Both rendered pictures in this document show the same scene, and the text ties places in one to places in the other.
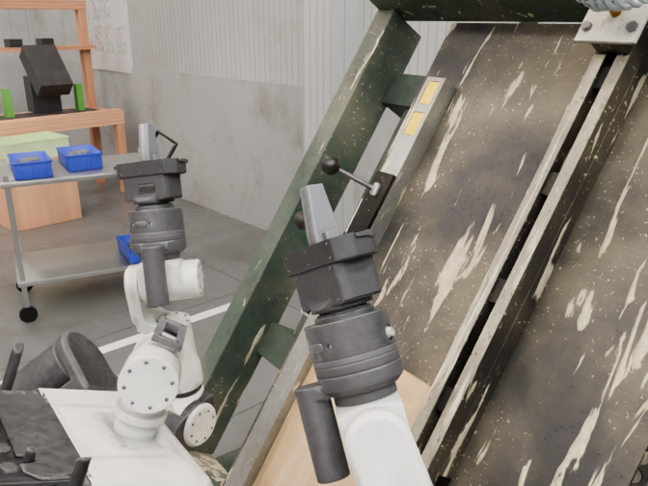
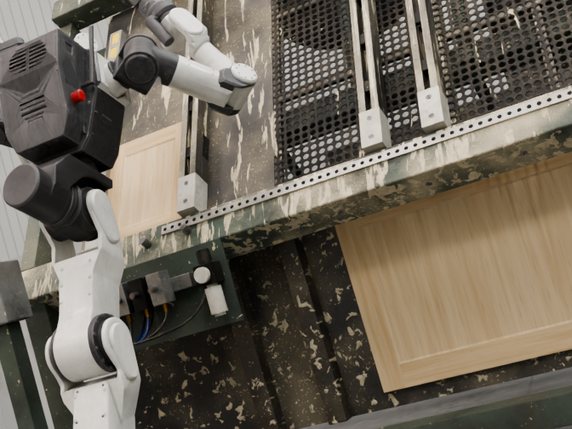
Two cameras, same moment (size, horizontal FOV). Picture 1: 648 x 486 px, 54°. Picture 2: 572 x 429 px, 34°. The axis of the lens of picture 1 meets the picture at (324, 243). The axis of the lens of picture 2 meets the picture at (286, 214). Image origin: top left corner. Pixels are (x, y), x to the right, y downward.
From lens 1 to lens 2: 2.43 m
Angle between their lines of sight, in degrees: 39
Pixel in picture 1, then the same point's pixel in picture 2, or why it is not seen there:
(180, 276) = not seen: hidden behind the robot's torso
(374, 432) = (178, 11)
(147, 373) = (84, 38)
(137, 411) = not seen: hidden behind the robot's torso
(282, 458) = (116, 209)
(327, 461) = (165, 32)
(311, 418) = (155, 23)
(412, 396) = (174, 130)
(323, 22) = not seen: outside the picture
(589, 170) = (208, 17)
